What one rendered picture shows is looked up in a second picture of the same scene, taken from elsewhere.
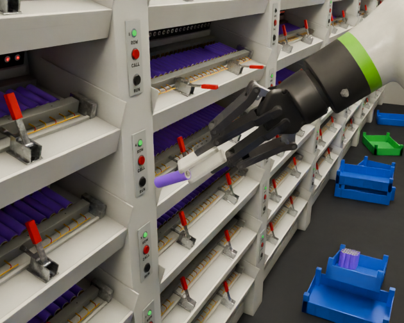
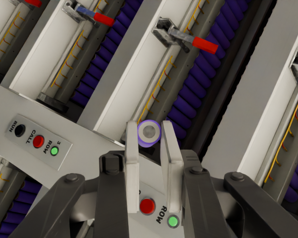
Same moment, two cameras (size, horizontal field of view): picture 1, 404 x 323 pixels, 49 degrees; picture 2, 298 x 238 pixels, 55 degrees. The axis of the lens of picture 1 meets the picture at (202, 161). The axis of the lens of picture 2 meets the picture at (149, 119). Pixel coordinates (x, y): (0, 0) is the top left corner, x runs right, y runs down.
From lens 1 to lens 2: 0.62 m
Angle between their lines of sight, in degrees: 64
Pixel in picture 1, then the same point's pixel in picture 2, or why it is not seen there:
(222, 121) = (272, 202)
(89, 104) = not seen: hidden behind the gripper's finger
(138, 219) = (82, 153)
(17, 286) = (177, 9)
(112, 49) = not seen: outside the picture
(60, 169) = (254, 82)
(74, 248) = (142, 72)
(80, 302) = (73, 78)
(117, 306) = (28, 90)
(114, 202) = not seen: hidden behind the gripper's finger
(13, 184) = (292, 21)
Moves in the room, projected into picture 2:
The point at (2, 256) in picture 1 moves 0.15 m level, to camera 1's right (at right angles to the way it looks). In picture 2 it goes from (198, 33) to (149, 17)
